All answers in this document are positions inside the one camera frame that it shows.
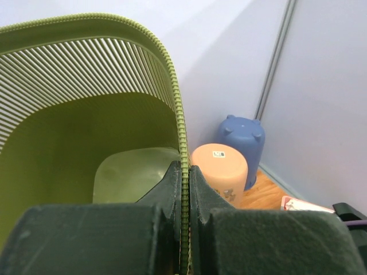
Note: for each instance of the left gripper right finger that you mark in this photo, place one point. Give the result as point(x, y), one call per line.
point(226, 240)

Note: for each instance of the green mesh waste bin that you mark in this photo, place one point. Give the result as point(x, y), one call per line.
point(91, 113)

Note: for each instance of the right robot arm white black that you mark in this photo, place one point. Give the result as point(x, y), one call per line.
point(355, 222)

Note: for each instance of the right aluminium frame post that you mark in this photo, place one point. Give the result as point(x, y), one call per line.
point(275, 57)

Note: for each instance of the pink perforated basket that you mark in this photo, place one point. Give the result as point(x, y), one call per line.
point(293, 204)

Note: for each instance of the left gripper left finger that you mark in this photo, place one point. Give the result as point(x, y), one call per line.
point(115, 238)

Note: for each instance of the large blue plastic bucket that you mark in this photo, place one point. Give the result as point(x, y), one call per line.
point(247, 136)

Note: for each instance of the peach cartoon plastic bucket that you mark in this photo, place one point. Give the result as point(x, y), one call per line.
point(224, 169)

